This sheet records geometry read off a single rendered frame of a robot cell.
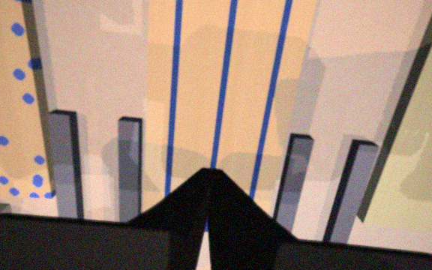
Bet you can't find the tan flat strip with blue dots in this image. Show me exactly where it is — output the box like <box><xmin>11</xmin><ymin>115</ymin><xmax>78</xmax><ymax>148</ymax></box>
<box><xmin>0</xmin><ymin>0</ymin><xmax>56</xmax><ymax>199</ymax></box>

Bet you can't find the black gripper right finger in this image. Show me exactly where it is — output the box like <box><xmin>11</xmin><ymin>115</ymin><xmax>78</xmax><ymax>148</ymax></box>
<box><xmin>207</xmin><ymin>169</ymin><xmax>432</xmax><ymax>270</ymax></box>

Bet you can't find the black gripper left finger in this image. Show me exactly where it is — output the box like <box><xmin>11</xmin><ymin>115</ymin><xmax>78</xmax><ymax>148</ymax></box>
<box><xmin>0</xmin><ymin>167</ymin><xmax>212</xmax><ymax>270</ymax></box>

